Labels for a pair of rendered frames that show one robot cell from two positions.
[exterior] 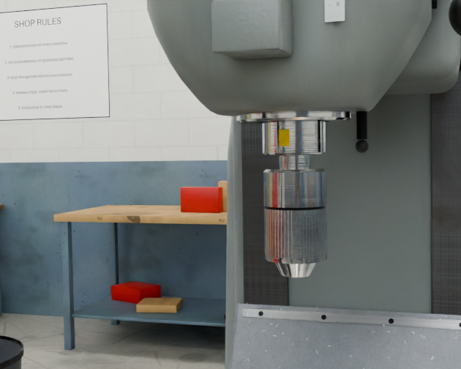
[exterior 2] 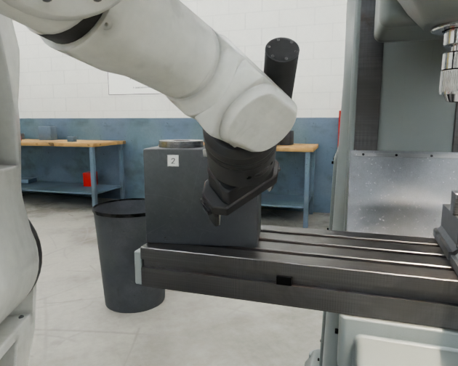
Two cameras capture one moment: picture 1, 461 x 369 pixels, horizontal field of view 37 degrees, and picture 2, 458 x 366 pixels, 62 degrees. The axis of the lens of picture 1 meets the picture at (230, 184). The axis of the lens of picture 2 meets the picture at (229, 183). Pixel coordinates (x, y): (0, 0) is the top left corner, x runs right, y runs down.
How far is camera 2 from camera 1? 0.38 m
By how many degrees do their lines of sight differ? 6
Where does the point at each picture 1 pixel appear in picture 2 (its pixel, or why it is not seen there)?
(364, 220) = (420, 107)
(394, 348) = (433, 168)
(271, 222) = (449, 75)
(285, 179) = not seen: outside the picture
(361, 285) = (416, 139)
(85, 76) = not seen: hidden behind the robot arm
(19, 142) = (134, 107)
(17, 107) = (132, 87)
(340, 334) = (406, 163)
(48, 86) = not seen: hidden behind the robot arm
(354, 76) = not seen: outside the picture
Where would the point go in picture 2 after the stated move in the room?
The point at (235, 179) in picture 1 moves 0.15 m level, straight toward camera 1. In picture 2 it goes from (352, 88) to (373, 83)
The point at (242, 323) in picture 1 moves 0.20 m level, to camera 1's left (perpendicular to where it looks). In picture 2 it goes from (353, 159) to (280, 159)
